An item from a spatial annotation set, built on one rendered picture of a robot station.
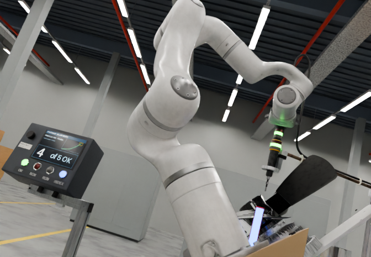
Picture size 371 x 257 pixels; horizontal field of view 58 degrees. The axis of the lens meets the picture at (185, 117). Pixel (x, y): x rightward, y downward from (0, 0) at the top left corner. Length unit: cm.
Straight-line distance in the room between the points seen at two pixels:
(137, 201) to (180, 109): 780
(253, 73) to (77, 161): 65
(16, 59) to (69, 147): 611
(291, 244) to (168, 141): 39
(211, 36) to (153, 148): 53
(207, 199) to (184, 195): 5
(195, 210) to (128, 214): 785
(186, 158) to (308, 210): 656
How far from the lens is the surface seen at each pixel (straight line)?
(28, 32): 740
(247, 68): 117
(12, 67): 720
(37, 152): 122
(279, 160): 142
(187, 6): 103
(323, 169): 143
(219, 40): 118
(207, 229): 68
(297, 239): 56
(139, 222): 849
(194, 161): 71
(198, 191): 69
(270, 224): 141
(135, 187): 851
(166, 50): 93
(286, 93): 115
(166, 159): 72
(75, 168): 113
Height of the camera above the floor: 113
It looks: 14 degrees up
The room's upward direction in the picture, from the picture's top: 17 degrees clockwise
